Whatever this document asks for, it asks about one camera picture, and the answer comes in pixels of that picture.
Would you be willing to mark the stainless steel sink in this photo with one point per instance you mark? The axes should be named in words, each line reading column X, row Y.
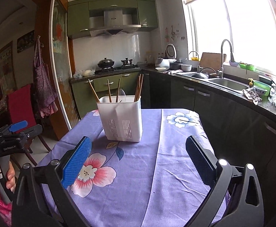
column 229, row 84

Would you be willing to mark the steel range hood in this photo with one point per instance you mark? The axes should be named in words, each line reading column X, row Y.
column 112, row 22

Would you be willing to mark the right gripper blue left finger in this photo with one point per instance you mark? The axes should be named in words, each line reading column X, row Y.
column 73, row 161

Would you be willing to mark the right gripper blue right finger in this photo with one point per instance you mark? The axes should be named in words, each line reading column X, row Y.
column 201, row 160

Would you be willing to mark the small steel pot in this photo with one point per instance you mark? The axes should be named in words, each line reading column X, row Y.
column 127, row 62

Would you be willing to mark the white plastic utensil holder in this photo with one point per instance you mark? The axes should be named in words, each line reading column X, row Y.
column 121, row 118

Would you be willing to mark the white bowl on counter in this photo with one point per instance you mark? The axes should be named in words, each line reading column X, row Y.
column 186, row 67

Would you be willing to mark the green drawer cabinet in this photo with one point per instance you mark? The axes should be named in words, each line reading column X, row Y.
column 101, row 84

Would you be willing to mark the light bamboo chopstick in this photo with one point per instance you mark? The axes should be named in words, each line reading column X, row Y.
column 94, row 92

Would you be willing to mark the red chair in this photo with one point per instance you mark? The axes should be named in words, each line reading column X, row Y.
column 20, row 106

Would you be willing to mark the checkered apron hanging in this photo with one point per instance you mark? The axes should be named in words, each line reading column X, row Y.
column 45, row 92

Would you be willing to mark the reddish brown chopstick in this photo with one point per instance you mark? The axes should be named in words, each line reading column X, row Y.
column 137, row 88

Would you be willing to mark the purple floral tablecloth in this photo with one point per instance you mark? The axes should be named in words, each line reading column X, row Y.
column 152, row 182

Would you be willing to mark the brown wooden chopstick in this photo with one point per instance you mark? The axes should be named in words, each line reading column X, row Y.
column 109, row 92

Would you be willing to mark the black wok with lid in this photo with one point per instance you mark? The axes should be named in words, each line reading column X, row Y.
column 105, row 63

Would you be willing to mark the wooden cutting board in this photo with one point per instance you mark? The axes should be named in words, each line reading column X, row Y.
column 210, row 60

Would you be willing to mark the dark brown chopstick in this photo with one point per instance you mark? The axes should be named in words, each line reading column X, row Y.
column 117, row 93

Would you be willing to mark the white rice cooker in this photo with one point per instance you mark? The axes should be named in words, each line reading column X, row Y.
column 162, row 63

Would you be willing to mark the chrome kitchen faucet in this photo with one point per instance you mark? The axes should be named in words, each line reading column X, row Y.
column 224, row 57

